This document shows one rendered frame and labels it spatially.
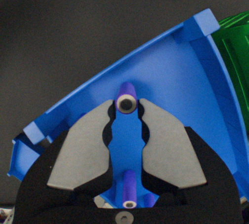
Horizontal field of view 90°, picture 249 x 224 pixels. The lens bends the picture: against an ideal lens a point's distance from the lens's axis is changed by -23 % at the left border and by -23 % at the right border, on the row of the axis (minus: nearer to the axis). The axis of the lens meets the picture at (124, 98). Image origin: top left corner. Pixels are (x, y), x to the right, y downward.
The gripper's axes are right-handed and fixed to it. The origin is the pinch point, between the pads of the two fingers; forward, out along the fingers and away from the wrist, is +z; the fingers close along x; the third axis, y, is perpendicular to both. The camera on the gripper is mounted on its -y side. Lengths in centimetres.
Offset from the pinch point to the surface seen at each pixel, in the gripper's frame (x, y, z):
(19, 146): -58, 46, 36
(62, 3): -25, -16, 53
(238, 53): 22.3, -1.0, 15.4
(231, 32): 20.0, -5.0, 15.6
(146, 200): 2.5, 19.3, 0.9
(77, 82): -19, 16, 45
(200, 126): 10.2, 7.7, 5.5
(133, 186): 0.4, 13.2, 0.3
